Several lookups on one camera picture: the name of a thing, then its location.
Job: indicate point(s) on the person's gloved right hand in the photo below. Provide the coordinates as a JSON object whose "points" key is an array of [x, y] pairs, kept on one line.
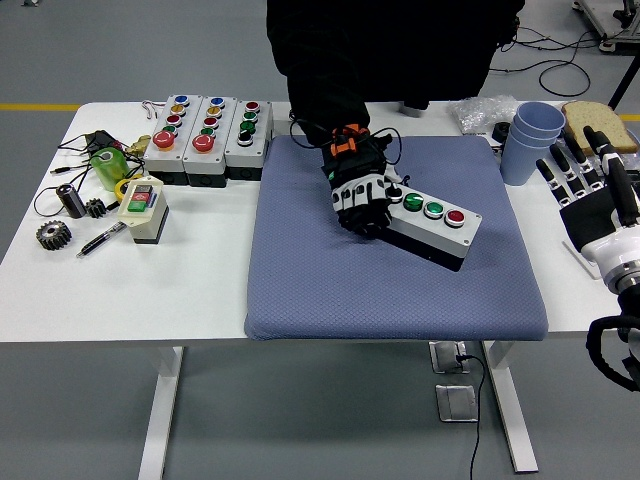
{"points": [[357, 170]]}

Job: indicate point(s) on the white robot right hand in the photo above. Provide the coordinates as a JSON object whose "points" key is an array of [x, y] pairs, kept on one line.
{"points": [[592, 220]]}

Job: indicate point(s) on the four-button grey control box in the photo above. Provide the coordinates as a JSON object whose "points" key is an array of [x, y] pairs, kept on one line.
{"points": [[440, 232]]}

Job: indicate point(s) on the person's right forearm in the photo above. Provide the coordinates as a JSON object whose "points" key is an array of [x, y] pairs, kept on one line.
{"points": [[327, 107]]}

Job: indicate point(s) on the four-button box with black knob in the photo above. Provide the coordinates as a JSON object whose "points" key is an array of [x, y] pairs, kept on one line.
{"points": [[250, 155]]}

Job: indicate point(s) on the five-button box, red mushroom button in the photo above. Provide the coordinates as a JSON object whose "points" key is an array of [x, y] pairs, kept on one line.
{"points": [[202, 162], [162, 157]]}

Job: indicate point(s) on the clear acrylic plate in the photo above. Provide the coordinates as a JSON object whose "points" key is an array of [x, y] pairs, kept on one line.
{"points": [[575, 260]]}

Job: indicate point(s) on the blue plastic cup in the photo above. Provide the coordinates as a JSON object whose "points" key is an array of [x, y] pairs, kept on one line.
{"points": [[540, 117], [520, 162], [520, 136]]}

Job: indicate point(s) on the slice of bread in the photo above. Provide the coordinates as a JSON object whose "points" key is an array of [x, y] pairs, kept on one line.
{"points": [[592, 117]]}

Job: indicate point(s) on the blue-grey padded mat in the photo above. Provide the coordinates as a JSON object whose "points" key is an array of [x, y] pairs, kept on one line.
{"points": [[325, 285]]}

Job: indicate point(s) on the person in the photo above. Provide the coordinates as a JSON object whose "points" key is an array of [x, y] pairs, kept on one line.
{"points": [[400, 45]]}

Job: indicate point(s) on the bubble wrap bag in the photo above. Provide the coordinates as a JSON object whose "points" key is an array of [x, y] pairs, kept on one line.
{"points": [[480, 112]]}

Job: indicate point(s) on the metal floor socket plate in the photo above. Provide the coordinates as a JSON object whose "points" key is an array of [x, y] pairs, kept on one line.
{"points": [[456, 402], [445, 357]]}

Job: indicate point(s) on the white table leg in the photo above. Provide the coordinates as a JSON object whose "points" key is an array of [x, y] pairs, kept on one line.
{"points": [[160, 410], [510, 410]]}

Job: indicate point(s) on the brass fitting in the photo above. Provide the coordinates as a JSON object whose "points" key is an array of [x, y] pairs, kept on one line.
{"points": [[138, 145]]}

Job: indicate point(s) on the yellow tape roll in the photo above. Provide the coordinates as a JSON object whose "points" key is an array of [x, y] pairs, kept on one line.
{"points": [[119, 191]]}

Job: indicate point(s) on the green translucent cylinder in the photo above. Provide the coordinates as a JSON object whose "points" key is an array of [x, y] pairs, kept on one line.
{"points": [[111, 172]]}

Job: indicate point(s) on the black power adapter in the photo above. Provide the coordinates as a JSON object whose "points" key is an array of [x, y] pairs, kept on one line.
{"points": [[100, 139]]}

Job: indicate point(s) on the small black gear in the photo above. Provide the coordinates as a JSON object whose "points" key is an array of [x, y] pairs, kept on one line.
{"points": [[95, 208]]}

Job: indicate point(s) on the black and silver pen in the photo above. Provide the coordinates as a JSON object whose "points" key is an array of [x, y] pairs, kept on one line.
{"points": [[100, 241]]}

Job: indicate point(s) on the black cylindrical capacitor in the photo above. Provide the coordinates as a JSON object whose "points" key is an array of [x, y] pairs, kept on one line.
{"points": [[72, 202]]}

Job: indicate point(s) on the large dark metal gear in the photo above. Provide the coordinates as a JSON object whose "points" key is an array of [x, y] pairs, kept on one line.
{"points": [[54, 236]]}

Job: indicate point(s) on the metal equipment frame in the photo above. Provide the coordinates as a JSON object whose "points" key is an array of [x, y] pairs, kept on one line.
{"points": [[612, 20]]}

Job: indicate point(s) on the cream switch box, red-green buttons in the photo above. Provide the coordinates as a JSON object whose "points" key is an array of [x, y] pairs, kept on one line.
{"points": [[147, 227]]}

